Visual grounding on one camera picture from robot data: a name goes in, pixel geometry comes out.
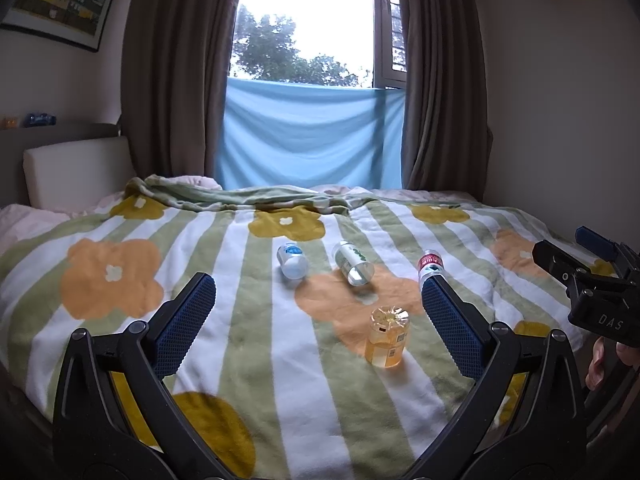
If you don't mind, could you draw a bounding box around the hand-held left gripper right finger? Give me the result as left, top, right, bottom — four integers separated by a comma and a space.
415, 276, 587, 462

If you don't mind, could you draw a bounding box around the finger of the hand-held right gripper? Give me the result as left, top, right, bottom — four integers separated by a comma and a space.
531, 239, 596, 311
574, 225, 640, 281

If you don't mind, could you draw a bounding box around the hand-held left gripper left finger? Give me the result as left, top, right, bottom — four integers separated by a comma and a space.
52, 272, 226, 462

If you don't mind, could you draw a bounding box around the yellow liquid bottle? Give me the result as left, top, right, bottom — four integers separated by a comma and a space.
364, 305, 412, 370

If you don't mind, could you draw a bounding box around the person's right hand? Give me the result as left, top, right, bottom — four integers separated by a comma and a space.
584, 337, 640, 392

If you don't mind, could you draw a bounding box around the striped flower print blanket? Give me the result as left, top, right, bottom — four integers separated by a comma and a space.
0, 175, 621, 480

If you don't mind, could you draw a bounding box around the red label plastic bottle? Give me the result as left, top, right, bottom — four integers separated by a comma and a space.
416, 249, 447, 288

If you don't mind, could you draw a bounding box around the green label plastic bottle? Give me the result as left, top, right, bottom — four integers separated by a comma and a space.
332, 240, 376, 287

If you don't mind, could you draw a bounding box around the blue label plastic bottle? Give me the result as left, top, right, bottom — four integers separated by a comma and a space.
276, 241, 309, 281

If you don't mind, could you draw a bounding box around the white headboard cushion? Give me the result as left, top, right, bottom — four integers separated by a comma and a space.
22, 136, 135, 211

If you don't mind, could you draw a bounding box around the brown curtain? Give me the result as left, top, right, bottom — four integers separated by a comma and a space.
120, 0, 251, 194
399, 0, 495, 202

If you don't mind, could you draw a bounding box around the grey headboard ledge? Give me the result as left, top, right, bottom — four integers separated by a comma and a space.
0, 119, 124, 144

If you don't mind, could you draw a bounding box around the light blue hanging cloth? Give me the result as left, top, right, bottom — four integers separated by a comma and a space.
214, 77, 407, 192

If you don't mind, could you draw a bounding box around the brown window sash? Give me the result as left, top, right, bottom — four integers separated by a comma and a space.
371, 0, 409, 89

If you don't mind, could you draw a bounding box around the tree outside window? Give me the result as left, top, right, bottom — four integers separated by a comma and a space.
232, 4, 374, 88

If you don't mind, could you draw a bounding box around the framed wall picture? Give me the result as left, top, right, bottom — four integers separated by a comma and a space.
0, 0, 124, 54

